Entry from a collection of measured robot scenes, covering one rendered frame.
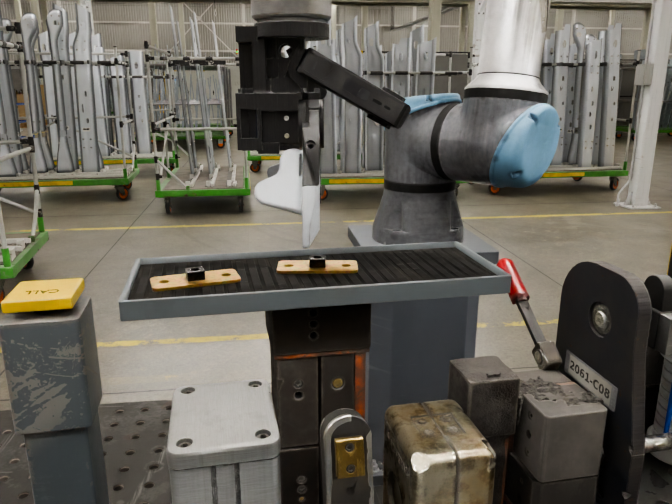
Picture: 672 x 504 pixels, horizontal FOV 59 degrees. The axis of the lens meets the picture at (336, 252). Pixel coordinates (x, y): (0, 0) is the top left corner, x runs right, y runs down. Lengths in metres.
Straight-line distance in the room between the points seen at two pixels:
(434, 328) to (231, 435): 0.58
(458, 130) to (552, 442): 0.47
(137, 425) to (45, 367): 0.68
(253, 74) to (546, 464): 0.44
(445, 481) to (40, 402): 0.38
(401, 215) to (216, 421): 0.57
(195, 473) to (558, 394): 0.33
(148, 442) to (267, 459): 0.80
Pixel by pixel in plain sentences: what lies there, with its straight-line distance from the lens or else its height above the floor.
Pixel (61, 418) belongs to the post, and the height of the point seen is 1.04.
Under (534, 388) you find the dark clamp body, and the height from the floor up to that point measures 1.08.
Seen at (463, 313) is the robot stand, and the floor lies 1.00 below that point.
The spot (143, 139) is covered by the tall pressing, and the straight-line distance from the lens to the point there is 9.88.
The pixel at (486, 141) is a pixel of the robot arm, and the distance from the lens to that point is 0.85.
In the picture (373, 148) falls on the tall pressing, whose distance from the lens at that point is 7.60.
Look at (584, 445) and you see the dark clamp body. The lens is 0.58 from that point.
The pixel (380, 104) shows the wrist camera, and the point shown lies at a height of 1.33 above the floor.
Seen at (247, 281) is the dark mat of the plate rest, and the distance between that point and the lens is 0.59.
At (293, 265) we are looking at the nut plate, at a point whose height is 1.16.
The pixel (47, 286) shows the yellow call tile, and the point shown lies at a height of 1.16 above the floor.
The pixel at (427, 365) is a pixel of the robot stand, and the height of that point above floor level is 0.91.
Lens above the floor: 1.35
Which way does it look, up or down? 16 degrees down
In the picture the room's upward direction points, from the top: straight up
